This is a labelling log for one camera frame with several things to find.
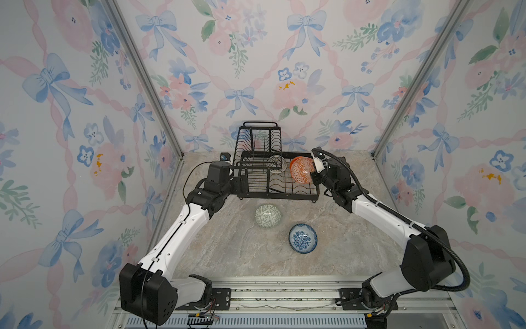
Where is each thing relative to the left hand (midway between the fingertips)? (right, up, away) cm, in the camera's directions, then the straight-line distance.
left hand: (236, 177), depth 80 cm
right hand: (+33, +7, +5) cm, 34 cm away
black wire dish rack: (+11, +3, +8) cm, 13 cm away
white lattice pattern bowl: (+16, +5, +2) cm, 17 cm away
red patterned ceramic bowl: (+27, +4, +8) cm, 28 cm away
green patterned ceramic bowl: (+13, -18, +15) cm, 27 cm away
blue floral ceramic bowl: (+27, -26, +6) cm, 38 cm away
